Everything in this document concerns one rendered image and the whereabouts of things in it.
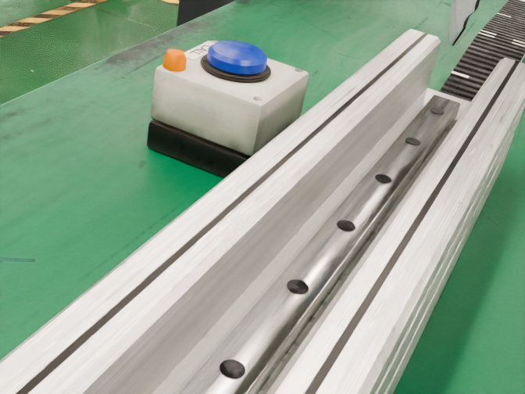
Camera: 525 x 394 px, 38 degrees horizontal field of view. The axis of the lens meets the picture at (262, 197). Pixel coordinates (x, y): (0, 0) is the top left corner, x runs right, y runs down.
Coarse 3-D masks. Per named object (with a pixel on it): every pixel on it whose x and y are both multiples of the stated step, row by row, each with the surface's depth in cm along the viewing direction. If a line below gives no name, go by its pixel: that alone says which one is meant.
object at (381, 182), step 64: (384, 64) 50; (512, 64) 54; (320, 128) 40; (384, 128) 49; (448, 128) 53; (512, 128) 51; (256, 192) 33; (320, 192) 40; (384, 192) 41; (448, 192) 36; (128, 256) 28; (192, 256) 28; (256, 256) 34; (320, 256) 35; (384, 256) 31; (448, 256) 37; (64, 320) 24; (128, 320) 25; (192, 320) 29; (256, 320) 30; (320, 320) 27; (384, 320) 27; (0, 384) 22; (64, 384) 22; (128, 384) 25; (192, 384) 27; (256, 384) 28; (320, 384) 24; (384, 384) 29
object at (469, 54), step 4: (468, 52) 73; (472, 52) 73; (476, 52) 73; (464, 56) 73; (468, 56) 73; (472, 56) 73; (476, 56) 73; (480, 56) 73; (484, 56) 73; (488, 56) 73; (492, 56) 73; (476, 60) 72; (480, 60) 72; (484, 60) 72; (488, 60) 72; (492, 60) 73; (496, 60) 73; (488, 64) 72; (492, 64) 72; (496, 64) 72
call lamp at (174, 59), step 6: (174, 48) 50; (168, 54) 49; (174, 54) 49; (180, 54) 49; (168, 60) 49; (174, 60) 49; (180, 60) 49; (186, 60) 50; (168, 66) 49; (174, 66) 49; (180, 66) 50
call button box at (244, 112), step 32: (192, 64) 51; (160, 96) 50; (192, 96) 49; (224, 96) 48; (256, 96) 48; (288, 96) 51; (160, 128) 51; (192, 128) 50; (224, 128) 49; (256, 128) 48; (192, 160) 51; (224, 160) 50
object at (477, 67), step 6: (462, 60) 72; (468, 60) 72; (462, 66) 71; (468, 66) 71; (474, 66) 71; (480, 66) 71; (486, 66) 71; (492, 66) 71; (480, 72) 71; (486, 72) 71
